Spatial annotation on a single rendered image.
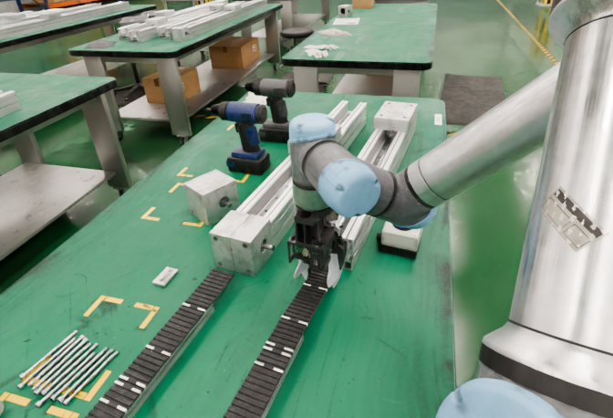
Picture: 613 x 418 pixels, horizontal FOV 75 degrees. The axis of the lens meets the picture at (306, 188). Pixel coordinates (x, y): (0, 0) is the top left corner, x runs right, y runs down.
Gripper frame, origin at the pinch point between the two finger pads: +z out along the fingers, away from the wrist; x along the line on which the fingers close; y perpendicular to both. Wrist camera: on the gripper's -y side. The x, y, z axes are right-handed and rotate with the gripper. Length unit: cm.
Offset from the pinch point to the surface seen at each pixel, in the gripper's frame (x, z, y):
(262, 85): -43, -19, -60
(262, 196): -21.2, -6.1, -15.2
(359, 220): 4.4, -6.7, -12.6
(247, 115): -36, -18, -37
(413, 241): 16.2, -3.3, -13.6
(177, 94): -185, 35, -180
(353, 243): 5.1, -5.8, -5.7
